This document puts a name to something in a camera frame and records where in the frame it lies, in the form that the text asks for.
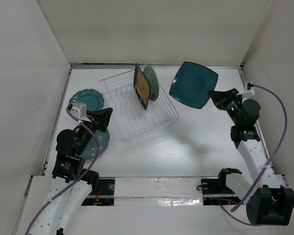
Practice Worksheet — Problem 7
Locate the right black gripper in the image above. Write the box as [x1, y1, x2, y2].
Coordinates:
[207, 88, 242, 126]

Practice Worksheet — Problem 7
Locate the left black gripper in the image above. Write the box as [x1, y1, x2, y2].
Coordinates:
[76, 107, 113, 154]

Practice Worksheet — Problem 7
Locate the scalloped teal round plate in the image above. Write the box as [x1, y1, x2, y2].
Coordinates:
[69, 89, 104, 111]

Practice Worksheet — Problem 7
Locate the dark teal square plate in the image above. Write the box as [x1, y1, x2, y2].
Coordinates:
[169, 62, 219, 109]

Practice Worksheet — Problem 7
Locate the dark teal floral round plate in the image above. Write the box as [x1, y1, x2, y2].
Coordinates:
[73, 124, 110, 160]

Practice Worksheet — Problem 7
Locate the black yellow square plate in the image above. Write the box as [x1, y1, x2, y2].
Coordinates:
[133, 64, 151, 111]

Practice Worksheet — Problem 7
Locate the light green floral round plate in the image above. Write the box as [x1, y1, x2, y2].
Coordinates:
[143, 65, 159, 101]

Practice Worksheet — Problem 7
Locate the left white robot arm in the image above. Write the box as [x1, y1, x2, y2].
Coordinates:
[25, 105, 113, 235]

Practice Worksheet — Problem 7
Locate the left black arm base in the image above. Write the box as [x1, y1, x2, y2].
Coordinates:
[82, 178, 115, 206]

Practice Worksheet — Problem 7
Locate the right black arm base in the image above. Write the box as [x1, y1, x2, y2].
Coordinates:
[196, 168, 242, 206]

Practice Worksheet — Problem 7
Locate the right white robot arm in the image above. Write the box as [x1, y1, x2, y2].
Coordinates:
[208, 89, 294, 226]

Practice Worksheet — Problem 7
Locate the white taped front bar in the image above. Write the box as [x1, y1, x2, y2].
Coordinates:
[114, 177, 203, 207]

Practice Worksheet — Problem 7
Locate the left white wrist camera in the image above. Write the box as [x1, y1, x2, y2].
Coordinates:
[69, 102, 88, 120]

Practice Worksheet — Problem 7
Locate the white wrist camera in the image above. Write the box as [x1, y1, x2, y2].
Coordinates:
[237, 82, 255, 98]
[69, 102, 88, 120]

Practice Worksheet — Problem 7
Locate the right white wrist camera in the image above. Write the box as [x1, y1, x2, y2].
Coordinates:
[237, 82, 255, 98]

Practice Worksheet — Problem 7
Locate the clear wire dish rack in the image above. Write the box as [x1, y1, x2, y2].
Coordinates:
[99, 70, 179, 145]

